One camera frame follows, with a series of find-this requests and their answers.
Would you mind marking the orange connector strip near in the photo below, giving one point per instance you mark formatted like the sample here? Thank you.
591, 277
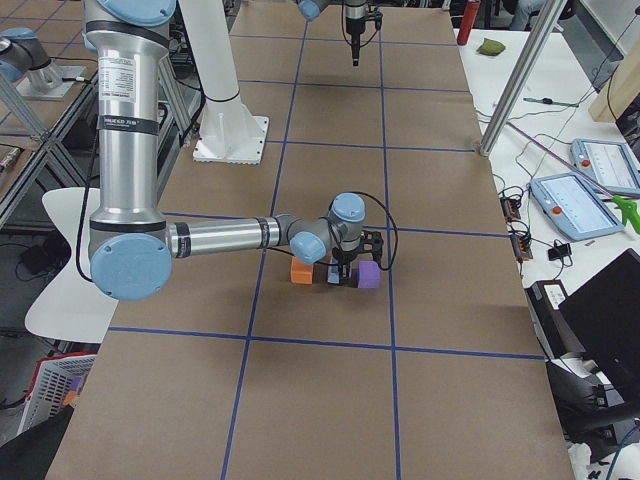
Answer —
521, 248

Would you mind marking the far teach pendant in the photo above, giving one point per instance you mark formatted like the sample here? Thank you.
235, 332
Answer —
611, 164

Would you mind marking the orange foam block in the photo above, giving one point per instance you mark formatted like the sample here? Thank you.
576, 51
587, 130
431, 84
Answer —
301, 273

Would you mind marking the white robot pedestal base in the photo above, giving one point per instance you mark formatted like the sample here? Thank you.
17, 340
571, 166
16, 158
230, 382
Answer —
228, 132

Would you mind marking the aluminium frame post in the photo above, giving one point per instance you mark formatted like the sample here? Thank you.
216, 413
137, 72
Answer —
538, 36

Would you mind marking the white perforated basket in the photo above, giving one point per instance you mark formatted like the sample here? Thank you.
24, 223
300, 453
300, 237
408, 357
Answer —
53, 379

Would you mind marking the teach pendant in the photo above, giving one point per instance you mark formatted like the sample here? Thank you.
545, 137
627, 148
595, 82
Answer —
611, 164
573, 207

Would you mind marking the green bean bag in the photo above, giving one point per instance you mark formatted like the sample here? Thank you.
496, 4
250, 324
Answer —
490, 47

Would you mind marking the purple foam block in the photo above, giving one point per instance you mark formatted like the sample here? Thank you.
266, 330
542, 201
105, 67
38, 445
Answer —
368, 275

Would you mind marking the red bottle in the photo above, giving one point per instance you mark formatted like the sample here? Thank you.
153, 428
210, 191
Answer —
467, 22

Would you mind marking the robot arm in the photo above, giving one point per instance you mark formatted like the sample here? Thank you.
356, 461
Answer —
132, 246
353, 20

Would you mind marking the orange connector strip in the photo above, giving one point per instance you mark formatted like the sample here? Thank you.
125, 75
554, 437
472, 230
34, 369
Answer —
521, 248
510, 208

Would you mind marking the black box device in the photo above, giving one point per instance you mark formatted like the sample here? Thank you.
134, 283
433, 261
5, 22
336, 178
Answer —
555, 335

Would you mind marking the near teach pendant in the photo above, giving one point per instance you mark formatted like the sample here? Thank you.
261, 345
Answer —
573, 207

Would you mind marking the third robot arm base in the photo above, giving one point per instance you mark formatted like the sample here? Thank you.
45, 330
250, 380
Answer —
25, 62

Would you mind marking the light blue foam block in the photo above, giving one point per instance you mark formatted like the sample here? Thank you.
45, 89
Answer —
333, 275

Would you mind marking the black laptop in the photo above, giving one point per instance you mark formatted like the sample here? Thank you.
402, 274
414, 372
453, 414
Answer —
604, 315

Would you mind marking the white chair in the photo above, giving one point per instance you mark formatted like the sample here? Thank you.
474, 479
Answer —
71, 308

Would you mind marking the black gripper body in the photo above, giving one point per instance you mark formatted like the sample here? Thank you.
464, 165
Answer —
353, 26
345, 260

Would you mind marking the orange connector strip far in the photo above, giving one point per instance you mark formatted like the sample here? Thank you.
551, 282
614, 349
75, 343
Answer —
510, 208

